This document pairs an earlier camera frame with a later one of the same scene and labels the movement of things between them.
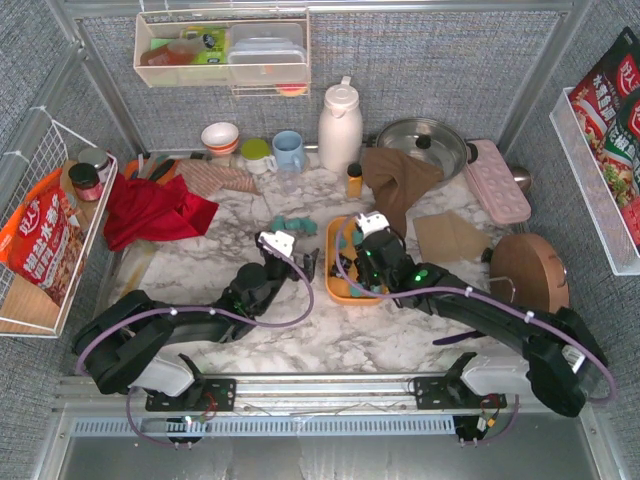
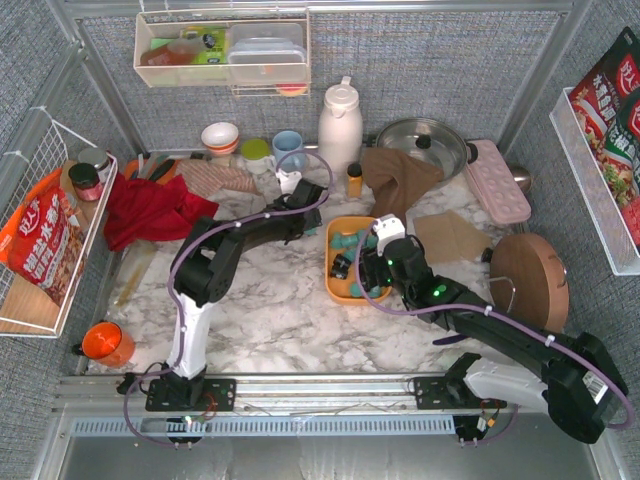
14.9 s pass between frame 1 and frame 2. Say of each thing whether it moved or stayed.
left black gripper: moved
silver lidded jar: stayed
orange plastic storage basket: stayed
